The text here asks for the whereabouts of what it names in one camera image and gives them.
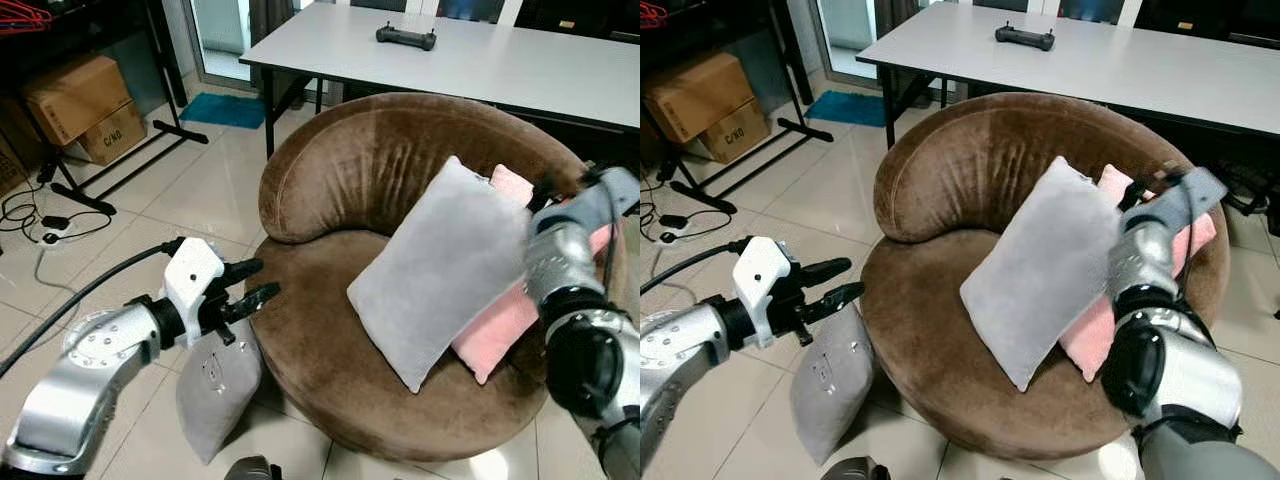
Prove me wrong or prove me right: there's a grey pillow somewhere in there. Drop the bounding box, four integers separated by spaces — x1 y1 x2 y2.
960 155 1131 392
347 155 533 394
177 318 266 466
790 305 876 466

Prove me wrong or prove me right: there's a pink pillow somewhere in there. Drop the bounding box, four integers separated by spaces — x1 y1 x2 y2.
1058 165 1218 382
450 165 613 386

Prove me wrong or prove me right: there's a brown round velvet sofa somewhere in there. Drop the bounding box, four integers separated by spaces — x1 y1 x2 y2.
245 92 626 463
860 92 1231 461

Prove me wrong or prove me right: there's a blue floor mat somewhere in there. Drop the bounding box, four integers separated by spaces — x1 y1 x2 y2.
805 90 886 128
180 92 266 131

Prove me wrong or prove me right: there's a white table with black legs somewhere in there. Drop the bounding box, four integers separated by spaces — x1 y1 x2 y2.
857 2 1280 151
238 2 641 161

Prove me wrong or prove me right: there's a small printed cardboard box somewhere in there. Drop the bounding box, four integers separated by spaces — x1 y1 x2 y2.
700 97 773 164
78 100 149 166

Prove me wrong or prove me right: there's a large plain cardboard box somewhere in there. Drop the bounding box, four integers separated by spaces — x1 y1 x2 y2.
645 50 756 144
22 53 134 148

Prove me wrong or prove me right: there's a black remote controller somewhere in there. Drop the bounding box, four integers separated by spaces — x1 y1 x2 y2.
376 24 438 52
995 24 1057 52

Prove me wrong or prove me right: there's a white cabinet with glass doors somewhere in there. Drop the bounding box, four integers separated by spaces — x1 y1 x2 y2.
350 0 526 26
970 0 1146 26

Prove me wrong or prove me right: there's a black metal clothes rack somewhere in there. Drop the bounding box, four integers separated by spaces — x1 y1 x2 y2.
40 0 209 216
665 0 833 216

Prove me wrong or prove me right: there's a sliding glass door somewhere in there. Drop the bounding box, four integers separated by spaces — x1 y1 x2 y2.
185 0 301 86
810 0 921 81

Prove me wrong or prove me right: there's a cardboard box with white label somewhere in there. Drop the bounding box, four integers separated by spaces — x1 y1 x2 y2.
0 128 26 196

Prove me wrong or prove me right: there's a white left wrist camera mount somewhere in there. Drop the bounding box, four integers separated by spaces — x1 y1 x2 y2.
162 237 227 349
733 237 796 349

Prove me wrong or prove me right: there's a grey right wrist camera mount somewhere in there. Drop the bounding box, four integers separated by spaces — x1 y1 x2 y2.
1125 167 1229 236
530 167 641 236

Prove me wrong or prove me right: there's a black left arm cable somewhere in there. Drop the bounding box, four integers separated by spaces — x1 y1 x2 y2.
640 238 751 296
0 238 186 379

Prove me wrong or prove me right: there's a black power cable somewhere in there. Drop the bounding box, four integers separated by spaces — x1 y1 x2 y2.
640 180 731 246
0 180 111 246

